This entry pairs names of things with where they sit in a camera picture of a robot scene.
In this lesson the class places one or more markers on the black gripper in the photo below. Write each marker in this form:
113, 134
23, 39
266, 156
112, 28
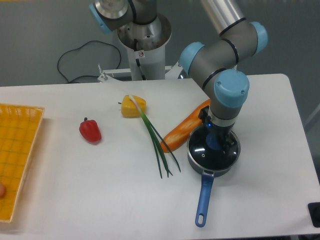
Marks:
220, 129

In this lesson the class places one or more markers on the glass pot lid blue knob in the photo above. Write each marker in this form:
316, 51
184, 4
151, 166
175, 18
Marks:
205, 152

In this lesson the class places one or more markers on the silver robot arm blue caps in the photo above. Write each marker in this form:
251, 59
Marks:
212, 68

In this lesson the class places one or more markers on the orange toy baguette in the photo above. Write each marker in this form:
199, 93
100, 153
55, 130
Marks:
179, 135

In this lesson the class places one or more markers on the green spring onion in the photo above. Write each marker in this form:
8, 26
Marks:
156, 140

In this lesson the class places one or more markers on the yellow toy bell pepper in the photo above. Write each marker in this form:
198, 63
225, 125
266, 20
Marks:
129, 109

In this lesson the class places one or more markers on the black corner device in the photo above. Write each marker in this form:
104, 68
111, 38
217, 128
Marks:
314, 212

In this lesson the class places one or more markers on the red toy bell pepper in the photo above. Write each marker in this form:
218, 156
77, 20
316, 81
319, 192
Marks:
90, 131

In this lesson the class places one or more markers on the yellow woven basket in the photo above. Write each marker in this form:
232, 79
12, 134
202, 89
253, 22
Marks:
19, 126

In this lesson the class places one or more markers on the saucepan with blue handle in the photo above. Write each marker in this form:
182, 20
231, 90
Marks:
207, 181

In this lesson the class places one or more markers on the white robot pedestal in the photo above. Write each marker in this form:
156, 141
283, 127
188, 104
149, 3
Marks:
146, 47

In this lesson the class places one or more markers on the white metal base frame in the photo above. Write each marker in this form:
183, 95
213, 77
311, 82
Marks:
124, 74

